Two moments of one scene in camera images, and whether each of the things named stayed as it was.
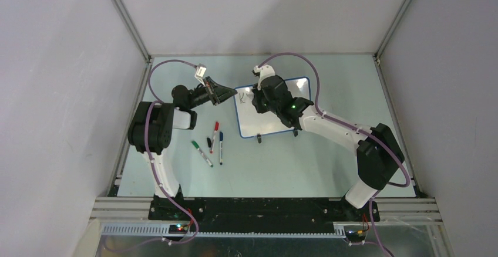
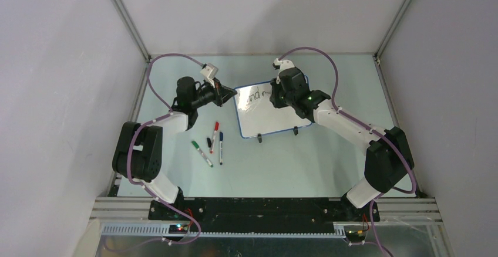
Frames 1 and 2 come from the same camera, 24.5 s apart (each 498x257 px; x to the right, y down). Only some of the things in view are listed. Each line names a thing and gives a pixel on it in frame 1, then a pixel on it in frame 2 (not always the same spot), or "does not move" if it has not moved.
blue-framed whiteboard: x=252 y=122 does not move
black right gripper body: x=263 y=104 → x=282 y=98
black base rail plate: x=262 y=214 does not move
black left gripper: x=221 y=93 does not move
